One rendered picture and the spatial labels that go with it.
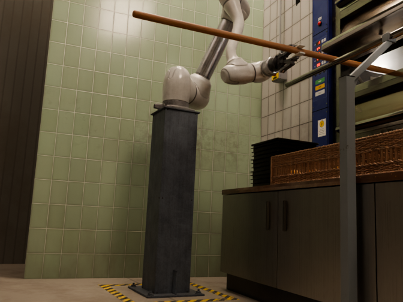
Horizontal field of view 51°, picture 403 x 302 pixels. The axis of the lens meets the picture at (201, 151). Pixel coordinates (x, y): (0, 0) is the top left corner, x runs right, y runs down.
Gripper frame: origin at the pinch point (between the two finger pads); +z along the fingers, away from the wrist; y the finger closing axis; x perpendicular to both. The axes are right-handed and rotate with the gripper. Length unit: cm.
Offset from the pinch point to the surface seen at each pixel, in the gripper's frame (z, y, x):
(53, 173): -124, 56, 95
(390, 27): 10, -19, -47
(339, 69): -34, -12, -54
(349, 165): 39, 58, 5
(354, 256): 39, 90, 3
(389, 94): 1, 12, -56
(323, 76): -45, -10, -51
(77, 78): -124, -8, 86
